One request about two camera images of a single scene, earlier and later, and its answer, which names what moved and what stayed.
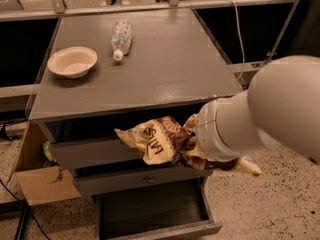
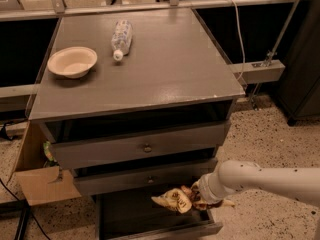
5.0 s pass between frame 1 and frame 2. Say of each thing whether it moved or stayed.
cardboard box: stayed
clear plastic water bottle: stayed
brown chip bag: moved
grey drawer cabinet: stayed
